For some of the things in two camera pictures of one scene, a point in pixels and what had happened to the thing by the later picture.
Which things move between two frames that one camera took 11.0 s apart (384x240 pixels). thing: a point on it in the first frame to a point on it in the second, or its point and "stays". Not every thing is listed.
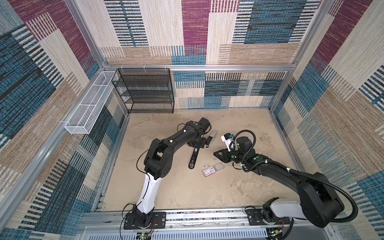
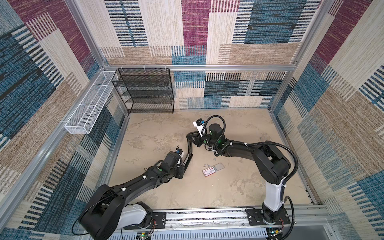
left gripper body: [200, 143] to [178, 171]
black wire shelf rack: [145, 90] stays
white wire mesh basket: [83, 118] stays
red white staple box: [208, 171] stays
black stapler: [193, 158] to [187, 161]
